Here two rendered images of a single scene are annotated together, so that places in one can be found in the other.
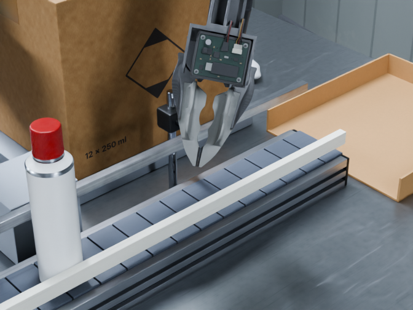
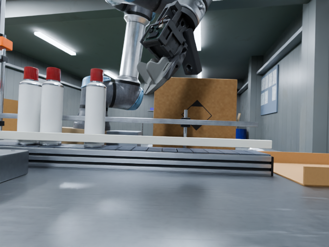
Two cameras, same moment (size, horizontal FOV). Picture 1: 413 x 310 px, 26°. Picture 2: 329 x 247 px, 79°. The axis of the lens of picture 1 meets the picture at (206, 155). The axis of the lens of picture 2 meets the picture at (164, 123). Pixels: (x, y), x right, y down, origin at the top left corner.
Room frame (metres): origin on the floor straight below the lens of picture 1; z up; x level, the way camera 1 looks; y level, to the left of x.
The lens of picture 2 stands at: (0.53, -0.33, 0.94)
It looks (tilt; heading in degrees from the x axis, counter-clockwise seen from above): 1 degrees up; 42
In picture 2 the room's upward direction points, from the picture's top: 2 degrees clockwise
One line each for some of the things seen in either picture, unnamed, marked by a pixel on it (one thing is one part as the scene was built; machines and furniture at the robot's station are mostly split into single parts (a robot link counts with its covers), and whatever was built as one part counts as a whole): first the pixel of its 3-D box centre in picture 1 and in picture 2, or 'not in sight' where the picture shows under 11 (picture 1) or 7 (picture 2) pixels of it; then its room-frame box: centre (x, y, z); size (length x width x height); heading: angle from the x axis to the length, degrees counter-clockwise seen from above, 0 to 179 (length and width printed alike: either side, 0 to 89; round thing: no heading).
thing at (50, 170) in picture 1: (54, 205); (95, 108); (0.80, 0.17, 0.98); 0.05 x 0.05 x 0.20
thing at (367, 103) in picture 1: (393, 119); (326, 165); (1.21, -0.29, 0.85); 0.30 x 0.26 x 0.04; 132
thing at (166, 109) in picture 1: (182, 150); (186, 136); (1.02, 0.03, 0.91); 0.07 x 0.03 x 0.17; 42
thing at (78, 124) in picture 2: not in sight; (93, 117); (0.96, 0.48, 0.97); 0.15 x 0.15 x 0.10
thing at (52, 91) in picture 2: not in sight; (52, 106); (0.72, 0.26, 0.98); 0.05 x 0.05 x 0.20
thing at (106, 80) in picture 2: not in sight; (97, 91); (0.97, 0.48, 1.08); 0.13 x 0.12 x 0.14; 163
